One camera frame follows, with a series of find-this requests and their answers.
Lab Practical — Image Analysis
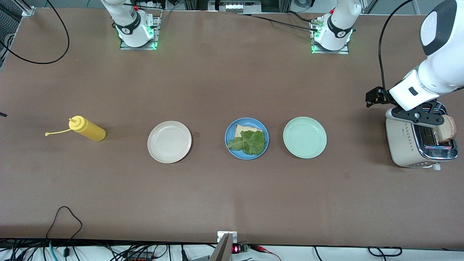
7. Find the yellow mustard squeeze bottle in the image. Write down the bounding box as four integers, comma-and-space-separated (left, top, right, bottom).
45, 116, 107, 142

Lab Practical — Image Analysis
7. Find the green lettuce leaf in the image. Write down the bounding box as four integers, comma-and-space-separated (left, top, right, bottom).
227, 130, 267, 156

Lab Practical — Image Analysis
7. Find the brown bread slice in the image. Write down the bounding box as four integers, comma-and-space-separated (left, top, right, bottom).
234, 124, 264, 140
433, 115, 457, 143

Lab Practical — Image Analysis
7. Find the light green round plate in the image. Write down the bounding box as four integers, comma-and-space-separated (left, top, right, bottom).
283, 116, 327, 159

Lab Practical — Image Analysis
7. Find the blue round plate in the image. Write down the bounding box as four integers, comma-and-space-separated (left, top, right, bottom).
225, 117, 270, 160

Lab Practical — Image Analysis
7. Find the beige round plate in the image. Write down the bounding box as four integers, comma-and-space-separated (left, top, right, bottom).
147, 121, 192, 164

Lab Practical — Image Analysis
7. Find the cream and chrome toaster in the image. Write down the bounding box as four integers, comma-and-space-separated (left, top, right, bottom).
385, 101, 459, 171

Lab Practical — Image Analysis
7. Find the black mesh chair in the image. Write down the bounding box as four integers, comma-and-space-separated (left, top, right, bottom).
0, 7, 19, 46

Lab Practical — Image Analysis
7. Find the black device with white lights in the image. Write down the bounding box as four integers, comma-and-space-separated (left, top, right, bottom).
208, 0, 261, 13

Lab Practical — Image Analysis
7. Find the black and red power strip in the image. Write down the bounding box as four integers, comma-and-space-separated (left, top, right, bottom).
123, 253, 154, 261

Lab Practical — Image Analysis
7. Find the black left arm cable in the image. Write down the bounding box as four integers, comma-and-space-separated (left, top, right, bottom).
378, 0, 415, 105

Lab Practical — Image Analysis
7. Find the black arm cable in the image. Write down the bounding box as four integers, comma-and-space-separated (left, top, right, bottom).
378, 0, 415, 105
0, 0, 70, 65

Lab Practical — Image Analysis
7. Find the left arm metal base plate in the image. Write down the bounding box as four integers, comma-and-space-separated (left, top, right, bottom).
311, 16, 349, 55

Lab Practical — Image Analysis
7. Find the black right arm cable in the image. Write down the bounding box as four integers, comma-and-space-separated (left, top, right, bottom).
0, 0, 70, 65

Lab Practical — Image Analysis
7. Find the black cable on table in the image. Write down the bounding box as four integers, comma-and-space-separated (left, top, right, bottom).
237, 11, 321, 32

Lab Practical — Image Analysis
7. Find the thin black looped cable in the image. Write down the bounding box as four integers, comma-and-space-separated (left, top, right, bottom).
45, 206, 83, 240

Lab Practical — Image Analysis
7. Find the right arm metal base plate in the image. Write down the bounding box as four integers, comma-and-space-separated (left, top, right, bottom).
120, 11, 162, 50

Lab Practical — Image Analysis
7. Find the black coiled cable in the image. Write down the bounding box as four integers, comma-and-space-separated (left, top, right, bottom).
368, 246, 403, 257

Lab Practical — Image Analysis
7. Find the red wire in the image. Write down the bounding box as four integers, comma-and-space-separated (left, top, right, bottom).
250, 245, 281, 261

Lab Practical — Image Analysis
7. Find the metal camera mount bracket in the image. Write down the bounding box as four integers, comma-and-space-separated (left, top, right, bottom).
208, 231, 238, 261

